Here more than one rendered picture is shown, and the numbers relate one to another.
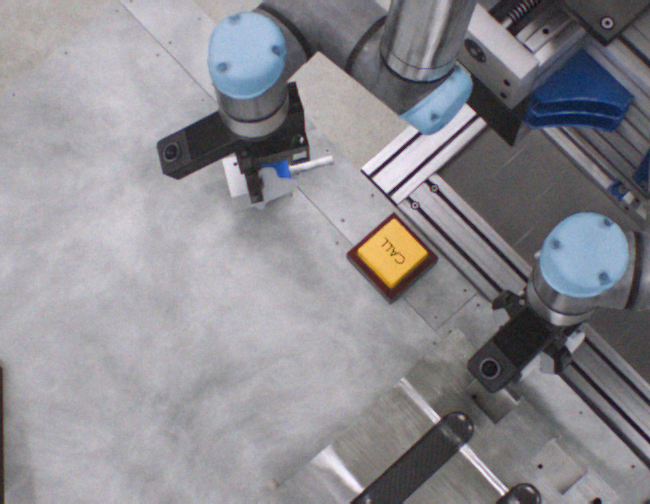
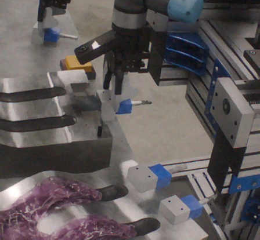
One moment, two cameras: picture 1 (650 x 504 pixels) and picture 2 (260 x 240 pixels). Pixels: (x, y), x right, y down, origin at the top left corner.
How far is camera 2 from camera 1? 1.25 m
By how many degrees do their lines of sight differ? 39
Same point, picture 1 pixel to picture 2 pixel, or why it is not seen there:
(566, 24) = not seen: hidden behind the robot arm
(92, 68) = (17, 4)
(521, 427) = (85, 101)
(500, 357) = (89, 46)
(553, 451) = (95, 123)
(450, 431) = (54, 93)
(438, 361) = (67, 73)
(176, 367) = not seen: outside the picture
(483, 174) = not seen: hidden behind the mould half
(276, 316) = (20, 68)
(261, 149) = not seen: outside the picture
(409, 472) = (28, 97)
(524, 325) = (106, 35)
